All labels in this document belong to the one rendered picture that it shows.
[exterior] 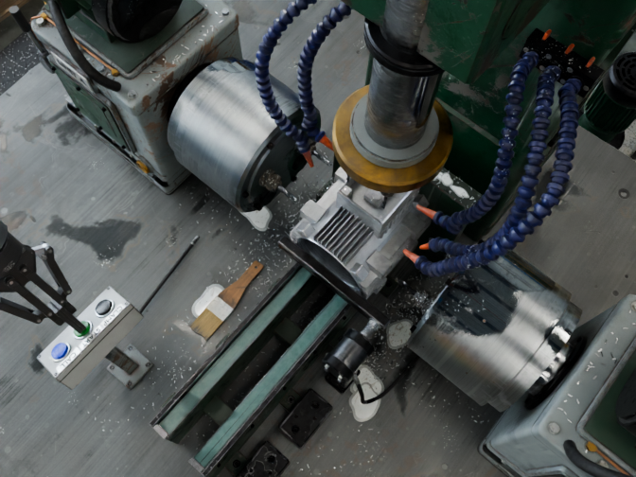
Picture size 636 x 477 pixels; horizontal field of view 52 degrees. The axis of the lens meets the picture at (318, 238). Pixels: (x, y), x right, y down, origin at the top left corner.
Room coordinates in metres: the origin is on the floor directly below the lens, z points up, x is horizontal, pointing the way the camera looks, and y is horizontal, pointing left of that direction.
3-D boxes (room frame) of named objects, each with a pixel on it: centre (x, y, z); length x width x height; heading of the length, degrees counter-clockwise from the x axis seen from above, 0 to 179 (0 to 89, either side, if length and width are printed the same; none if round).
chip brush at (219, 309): (0.39, 0.19, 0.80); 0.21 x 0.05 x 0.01; 144
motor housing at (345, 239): (0.48, -0.08, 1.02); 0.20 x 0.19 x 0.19; 142
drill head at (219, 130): (0.69, 0.19, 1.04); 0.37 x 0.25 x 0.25; 52
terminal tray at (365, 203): (0.51, -0.11, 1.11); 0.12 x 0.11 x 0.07; 142
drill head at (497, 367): (0.28, -0.33, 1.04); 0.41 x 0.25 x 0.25; 52
